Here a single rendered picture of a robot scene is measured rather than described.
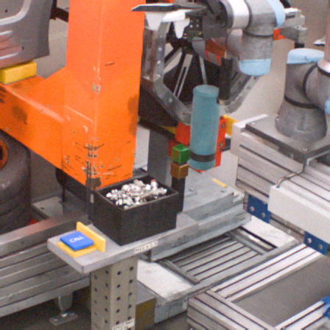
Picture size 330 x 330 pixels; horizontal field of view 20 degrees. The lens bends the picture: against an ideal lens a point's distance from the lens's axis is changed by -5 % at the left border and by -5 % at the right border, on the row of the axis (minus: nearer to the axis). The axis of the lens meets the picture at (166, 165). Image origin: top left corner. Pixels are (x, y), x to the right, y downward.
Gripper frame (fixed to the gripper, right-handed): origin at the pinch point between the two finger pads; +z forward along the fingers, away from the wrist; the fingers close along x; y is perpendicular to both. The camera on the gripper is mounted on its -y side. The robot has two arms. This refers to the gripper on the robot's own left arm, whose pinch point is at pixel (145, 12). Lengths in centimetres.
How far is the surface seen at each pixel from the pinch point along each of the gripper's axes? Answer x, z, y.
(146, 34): 74, -38, 23
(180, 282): 72, -48, 107
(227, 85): 53, -53, 36
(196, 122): 68, -51, 51
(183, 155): 48, -36, 53
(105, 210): 47, -11, 65
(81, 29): 62, -11, 16
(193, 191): 99, -68, 88
